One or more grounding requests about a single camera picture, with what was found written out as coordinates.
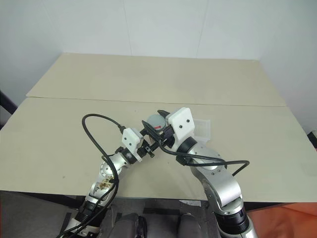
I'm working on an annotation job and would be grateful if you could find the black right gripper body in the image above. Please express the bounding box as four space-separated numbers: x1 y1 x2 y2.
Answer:
162 123 176 150

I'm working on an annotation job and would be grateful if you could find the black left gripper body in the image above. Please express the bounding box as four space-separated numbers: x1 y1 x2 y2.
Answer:
137 133 159 159

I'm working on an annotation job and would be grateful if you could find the small jar with red label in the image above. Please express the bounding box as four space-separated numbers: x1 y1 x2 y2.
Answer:
148 123 166 136

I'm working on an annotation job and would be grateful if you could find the grey round jar lid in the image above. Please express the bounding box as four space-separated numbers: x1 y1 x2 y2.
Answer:
146 113 167 129

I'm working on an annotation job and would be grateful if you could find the clear plastic box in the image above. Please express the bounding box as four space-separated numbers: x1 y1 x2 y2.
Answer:
193 119 212 143

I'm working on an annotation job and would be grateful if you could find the white paper label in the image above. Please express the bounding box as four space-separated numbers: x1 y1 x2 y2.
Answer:
179 199 202 207

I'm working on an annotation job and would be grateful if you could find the dark rounded shape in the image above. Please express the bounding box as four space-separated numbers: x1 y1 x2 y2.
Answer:
177 212 202 238
115 212 148 238

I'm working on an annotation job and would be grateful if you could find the orange cloth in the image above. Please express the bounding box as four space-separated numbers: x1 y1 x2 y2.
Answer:
244 195 317 238

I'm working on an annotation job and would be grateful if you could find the black and white object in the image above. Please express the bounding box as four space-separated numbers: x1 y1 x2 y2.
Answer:
307 128 317 150

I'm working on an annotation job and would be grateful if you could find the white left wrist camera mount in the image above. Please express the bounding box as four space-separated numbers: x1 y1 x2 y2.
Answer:
121 127 145 163

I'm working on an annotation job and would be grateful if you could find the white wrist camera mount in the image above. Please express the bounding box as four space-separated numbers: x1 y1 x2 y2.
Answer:
165 107 196 152
121 127 145 163

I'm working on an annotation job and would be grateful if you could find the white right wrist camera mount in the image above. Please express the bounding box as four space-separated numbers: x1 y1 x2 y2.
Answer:
165 107 196 152

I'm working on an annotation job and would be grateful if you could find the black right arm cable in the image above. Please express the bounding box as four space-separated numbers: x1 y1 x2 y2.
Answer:
158 138 250 177

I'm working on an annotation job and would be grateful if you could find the dark chair frame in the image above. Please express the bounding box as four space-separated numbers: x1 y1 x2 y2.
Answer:
0 89 18 130

